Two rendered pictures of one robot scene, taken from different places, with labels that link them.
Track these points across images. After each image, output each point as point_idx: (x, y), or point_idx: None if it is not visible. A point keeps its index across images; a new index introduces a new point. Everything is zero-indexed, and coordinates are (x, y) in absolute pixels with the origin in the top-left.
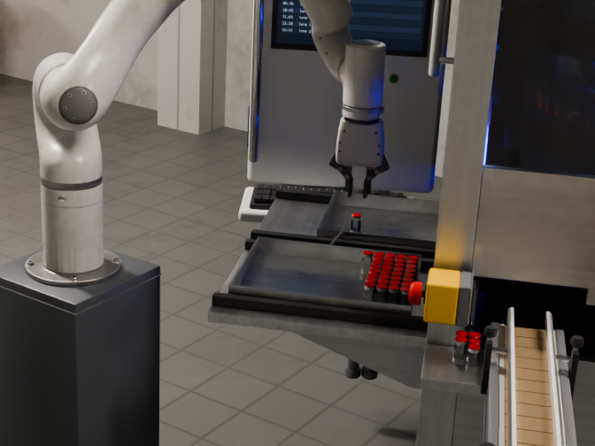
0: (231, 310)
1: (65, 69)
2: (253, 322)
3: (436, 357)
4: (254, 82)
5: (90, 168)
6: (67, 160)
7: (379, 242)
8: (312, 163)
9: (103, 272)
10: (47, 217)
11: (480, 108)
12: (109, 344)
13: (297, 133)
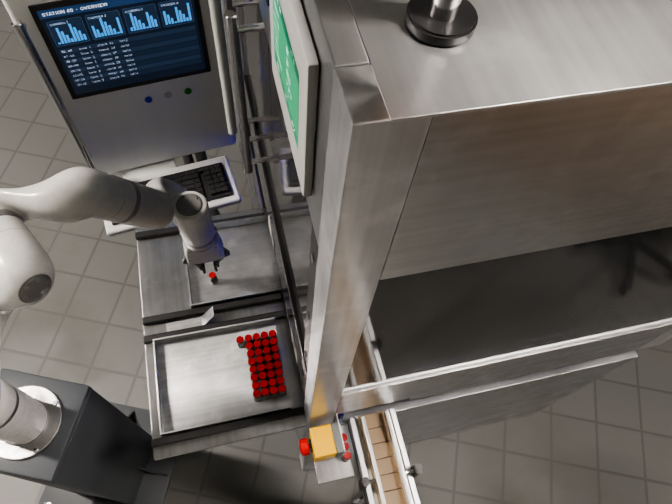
0: (169, 448)
1: None
2: (188, 452)
3: None
4: (73, 135)
5: (6, 410)
6: None
7: (237, 299)
8: (141, 154)
9: (52, 427)
10: None
11: (338, 385)
12: (81, 451)
13: (121, 142)
